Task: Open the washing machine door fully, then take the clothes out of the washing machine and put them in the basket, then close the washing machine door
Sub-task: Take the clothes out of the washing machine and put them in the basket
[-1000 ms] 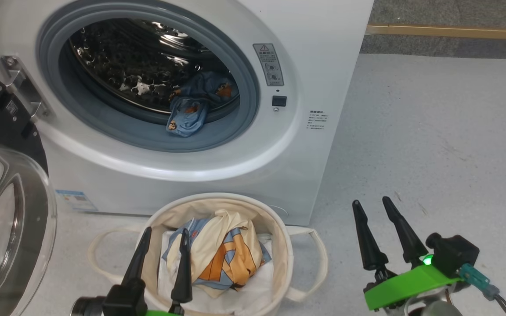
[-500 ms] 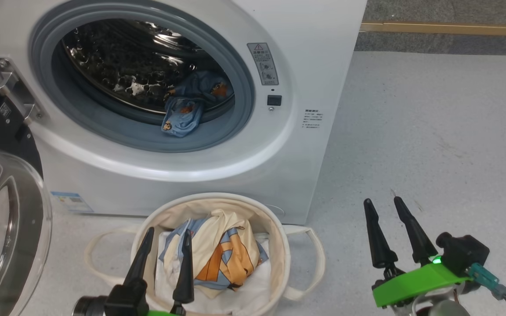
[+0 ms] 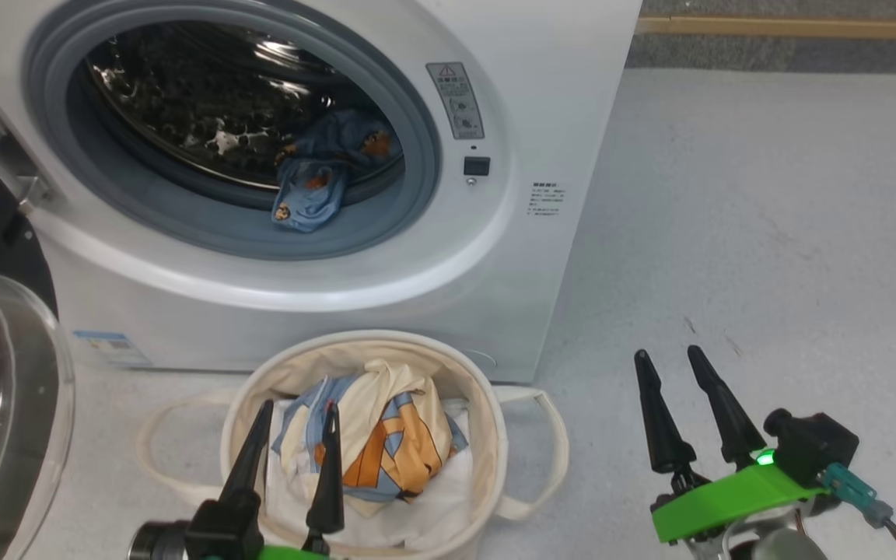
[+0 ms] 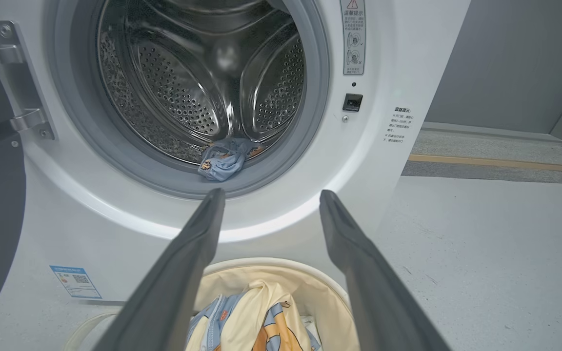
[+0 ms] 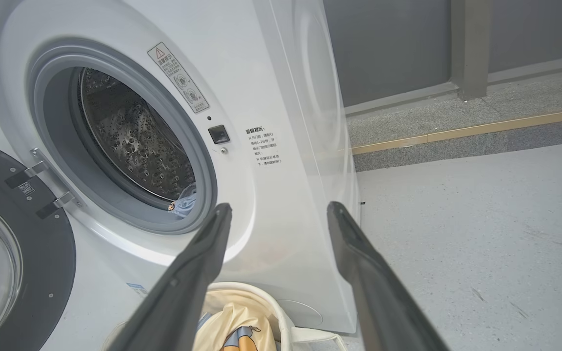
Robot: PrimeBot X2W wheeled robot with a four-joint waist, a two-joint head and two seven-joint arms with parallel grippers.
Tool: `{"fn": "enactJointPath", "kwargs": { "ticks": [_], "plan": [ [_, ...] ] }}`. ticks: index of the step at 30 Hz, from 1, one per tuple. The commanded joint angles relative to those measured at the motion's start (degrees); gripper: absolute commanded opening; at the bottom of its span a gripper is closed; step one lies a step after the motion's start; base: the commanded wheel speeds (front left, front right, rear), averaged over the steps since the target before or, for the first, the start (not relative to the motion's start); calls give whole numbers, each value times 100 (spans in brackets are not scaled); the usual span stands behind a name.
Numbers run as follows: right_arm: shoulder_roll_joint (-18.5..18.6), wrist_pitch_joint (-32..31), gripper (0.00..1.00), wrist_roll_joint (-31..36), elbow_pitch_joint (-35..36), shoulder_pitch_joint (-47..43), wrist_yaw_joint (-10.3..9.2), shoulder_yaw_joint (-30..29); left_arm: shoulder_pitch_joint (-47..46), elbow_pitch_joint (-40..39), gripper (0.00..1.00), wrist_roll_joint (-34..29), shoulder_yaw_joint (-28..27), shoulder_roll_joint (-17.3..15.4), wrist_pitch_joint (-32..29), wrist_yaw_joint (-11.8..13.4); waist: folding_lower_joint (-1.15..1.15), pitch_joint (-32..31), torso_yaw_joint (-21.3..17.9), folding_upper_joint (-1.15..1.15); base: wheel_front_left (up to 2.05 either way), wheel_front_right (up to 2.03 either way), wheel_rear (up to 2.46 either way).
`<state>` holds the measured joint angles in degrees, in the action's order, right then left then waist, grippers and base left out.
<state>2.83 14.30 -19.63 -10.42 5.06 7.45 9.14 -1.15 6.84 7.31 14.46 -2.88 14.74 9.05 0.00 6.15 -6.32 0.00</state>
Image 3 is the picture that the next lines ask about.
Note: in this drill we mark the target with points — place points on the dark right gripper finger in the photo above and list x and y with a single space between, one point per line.
659 420
724 408

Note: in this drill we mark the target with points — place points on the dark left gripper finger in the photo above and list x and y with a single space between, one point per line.
329 482
253 459

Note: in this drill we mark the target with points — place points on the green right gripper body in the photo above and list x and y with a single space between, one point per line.
736 498

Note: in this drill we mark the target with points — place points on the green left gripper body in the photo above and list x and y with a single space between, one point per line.
292 554

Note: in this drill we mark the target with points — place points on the cream orange blue garment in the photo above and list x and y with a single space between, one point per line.
390 420

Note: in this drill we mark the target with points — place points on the round dark washing machine door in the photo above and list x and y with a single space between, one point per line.
20 389

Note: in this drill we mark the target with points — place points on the blue bear print garment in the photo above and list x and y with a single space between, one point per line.
316 190

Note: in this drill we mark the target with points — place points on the cream fabric laundry basket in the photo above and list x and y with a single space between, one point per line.
487 435

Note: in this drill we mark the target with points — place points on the white washing machine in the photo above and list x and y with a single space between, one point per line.
495 257

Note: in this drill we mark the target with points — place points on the white cloth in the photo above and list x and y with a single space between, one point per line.
440 498

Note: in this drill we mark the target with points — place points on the blue energy label sticker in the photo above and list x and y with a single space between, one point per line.
110 348

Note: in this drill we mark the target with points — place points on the grey warning sticker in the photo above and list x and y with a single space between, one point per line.
456 101

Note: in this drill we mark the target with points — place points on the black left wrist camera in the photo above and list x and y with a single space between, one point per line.
222 529

